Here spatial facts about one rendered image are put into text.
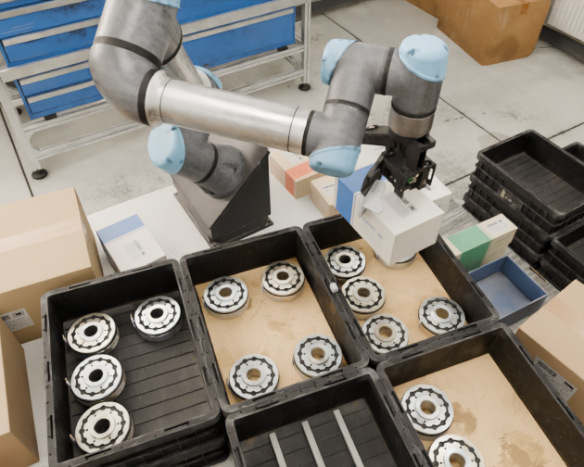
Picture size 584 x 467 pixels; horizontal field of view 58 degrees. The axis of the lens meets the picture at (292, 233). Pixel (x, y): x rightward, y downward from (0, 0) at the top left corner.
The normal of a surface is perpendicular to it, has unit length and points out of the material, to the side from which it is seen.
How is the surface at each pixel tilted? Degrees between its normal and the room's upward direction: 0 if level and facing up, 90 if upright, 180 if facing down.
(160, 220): 0
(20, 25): 90
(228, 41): 90
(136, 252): 0
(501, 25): 90
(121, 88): 55
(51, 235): 0
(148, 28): 62
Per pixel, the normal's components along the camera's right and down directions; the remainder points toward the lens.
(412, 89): -0.32, 0.70
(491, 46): 0.30, 0.70
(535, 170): 0.00, -0.68
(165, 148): -0.61, -0.09
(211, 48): 0.51, 0.63
